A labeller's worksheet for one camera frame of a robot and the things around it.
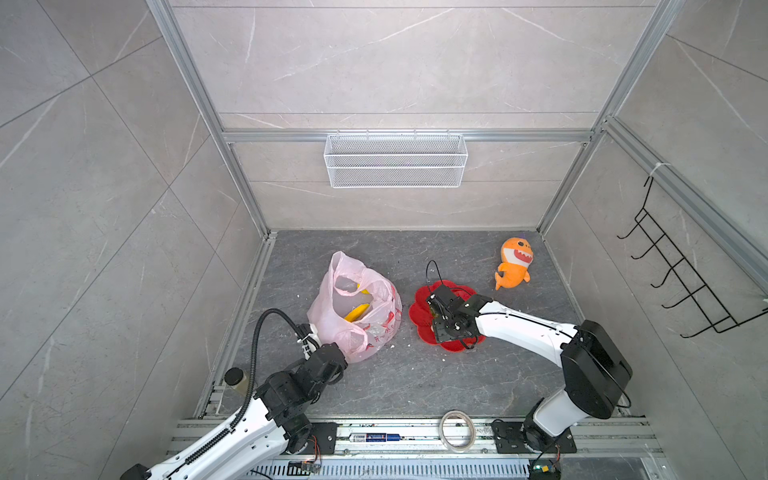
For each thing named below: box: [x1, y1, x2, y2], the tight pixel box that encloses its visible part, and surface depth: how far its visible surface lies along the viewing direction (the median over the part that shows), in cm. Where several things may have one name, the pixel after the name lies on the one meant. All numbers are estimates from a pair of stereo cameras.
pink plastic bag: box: [307, 251, 403, 363], surface depth 85 cm
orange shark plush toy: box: [495, 237, 534, 290], surface depth 105 cm
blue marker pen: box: [349, 433, 402, 443], surface depth 74 cm
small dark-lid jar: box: [224, 367, 250, 396], surface depth 76 cm
